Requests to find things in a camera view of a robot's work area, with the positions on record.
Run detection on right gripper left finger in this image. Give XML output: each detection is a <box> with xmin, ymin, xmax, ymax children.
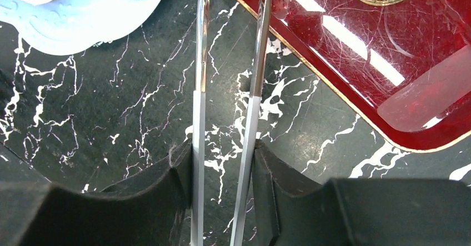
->
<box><xmin>1</xmin><ymin>140</ymin><xmax>192</xmax><ymax>245</ymax></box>

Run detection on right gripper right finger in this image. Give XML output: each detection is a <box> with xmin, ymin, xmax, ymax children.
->
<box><xmin>252</xmin><ymin>140</ymin><xmax>470</xmax><ymax>245</ymax></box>

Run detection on red rectangular tray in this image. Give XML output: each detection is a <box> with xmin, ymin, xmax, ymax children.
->
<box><xmin>213</xmin><ymin>0</ymin><xmax>471</xmax><ymax>154</ymax></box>

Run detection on silver metal tongs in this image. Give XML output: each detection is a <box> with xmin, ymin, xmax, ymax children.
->
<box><xmin>191</xmin><ymin>0</ymin><xmax>271</xmax><ymax>245</ymax></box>

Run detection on blue three-tier cake stand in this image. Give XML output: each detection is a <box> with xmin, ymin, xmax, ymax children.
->
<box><xmin>1</xmin><ymin>0</ymin><xmax>161</xmax><ymax>56</ymax></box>

